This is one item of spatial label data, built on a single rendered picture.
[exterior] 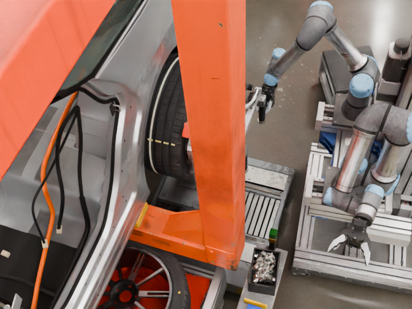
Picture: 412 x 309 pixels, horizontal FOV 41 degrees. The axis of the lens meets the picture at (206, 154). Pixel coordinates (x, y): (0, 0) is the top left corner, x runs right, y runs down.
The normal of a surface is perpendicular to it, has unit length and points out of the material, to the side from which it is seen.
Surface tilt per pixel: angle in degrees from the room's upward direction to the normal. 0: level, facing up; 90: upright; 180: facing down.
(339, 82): 0
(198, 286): 0
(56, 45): 90
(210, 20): 90
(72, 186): 19
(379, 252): 0
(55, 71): 90
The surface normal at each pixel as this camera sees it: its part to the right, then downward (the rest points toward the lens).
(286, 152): -0.06, -0.57
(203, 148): -0.33, 0.79
